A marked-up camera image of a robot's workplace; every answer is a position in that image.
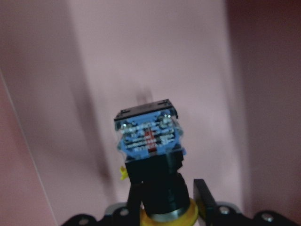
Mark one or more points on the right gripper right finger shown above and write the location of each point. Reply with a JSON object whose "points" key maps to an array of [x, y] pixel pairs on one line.
{"points": [[203, 198]]}

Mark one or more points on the yellow push button switch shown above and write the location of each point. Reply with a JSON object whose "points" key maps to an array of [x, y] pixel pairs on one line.
{"points": [[150, 139]]}

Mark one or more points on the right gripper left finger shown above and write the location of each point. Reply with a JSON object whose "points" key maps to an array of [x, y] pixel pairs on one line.
{"points": [[134, 199]]}

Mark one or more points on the pink plastic bin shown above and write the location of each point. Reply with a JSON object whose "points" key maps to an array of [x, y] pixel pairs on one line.
{"points": [[232, 69]]}

